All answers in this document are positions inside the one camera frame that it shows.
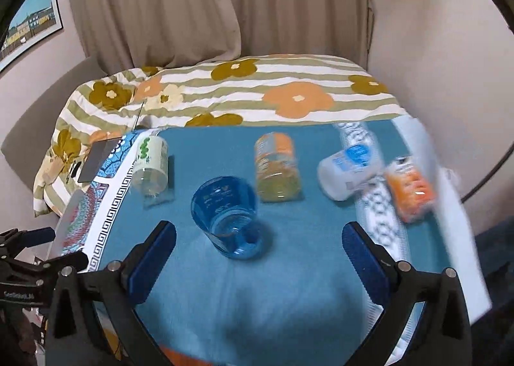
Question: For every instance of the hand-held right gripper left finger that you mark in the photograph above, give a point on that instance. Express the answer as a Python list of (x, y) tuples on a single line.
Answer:
[(149, 269)]

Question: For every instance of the clear cup with orange print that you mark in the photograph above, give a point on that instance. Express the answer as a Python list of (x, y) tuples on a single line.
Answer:
[(277, 169)]

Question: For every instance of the blue transparent cup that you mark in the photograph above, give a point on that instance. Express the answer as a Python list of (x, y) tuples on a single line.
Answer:
[(225, 217)]

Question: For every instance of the white cup with blue label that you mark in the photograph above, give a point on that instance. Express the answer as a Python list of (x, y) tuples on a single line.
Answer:
[(349, 171)]

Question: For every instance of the white sheet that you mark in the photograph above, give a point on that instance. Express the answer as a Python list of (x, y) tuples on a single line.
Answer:
[(461, 237)]

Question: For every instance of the beige curtain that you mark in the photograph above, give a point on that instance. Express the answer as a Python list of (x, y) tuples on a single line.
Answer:
[(225, 8)]

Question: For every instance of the black tablet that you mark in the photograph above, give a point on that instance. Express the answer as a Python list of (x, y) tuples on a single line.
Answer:
[(98, 159)]

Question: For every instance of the floral striped duvet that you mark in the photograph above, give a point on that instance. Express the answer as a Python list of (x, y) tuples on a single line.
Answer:
[(241, 89)]

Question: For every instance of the framed wall poster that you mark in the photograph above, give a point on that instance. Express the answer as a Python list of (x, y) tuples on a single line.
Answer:
[(30, 24)]

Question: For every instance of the clear cup with green print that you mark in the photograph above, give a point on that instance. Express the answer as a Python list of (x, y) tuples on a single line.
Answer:
[(150, 165)]

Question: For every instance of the thin black rod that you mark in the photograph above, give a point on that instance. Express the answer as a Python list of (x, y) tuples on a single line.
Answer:
[(139, 115)]

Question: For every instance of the blue blanket with patterned border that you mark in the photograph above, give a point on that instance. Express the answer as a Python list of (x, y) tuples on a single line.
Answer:
[(281, 293)]

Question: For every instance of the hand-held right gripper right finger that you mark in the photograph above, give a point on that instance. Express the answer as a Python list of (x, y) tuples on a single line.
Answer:
[(366, 269)]

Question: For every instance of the orange snack packet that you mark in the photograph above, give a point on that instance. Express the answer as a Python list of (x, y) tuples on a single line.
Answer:
[(409, 189)]

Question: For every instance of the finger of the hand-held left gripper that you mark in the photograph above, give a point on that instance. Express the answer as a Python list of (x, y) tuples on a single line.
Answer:
[(60, 260), (36, 237)]

